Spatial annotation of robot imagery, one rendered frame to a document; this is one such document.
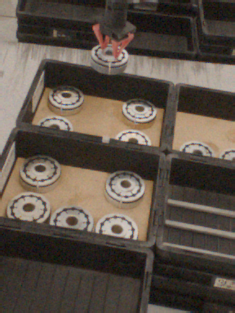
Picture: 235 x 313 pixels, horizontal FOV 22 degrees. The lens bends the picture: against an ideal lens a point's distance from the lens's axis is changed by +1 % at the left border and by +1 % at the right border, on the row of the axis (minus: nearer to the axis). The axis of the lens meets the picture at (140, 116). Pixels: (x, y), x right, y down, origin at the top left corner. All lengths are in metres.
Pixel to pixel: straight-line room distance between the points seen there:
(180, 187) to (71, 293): 0.42
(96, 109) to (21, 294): 0.63
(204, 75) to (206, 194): 0.70
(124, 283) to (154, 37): 1.72
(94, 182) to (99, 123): 0.23
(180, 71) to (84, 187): 0.79
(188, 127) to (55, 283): 0.64
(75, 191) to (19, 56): 0.76
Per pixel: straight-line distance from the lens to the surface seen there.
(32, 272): 1.40
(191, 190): 1.59
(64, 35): 2.62
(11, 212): 1.46
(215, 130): 1.77
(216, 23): 2.90
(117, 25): 1.55
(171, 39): 2.91
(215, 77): 2.20
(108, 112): 1.76
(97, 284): 1.39
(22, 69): 2.10
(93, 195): 1.53
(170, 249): 1.34
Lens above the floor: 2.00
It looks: 42 degrees down
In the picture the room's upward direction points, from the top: 10 degrees clockwise
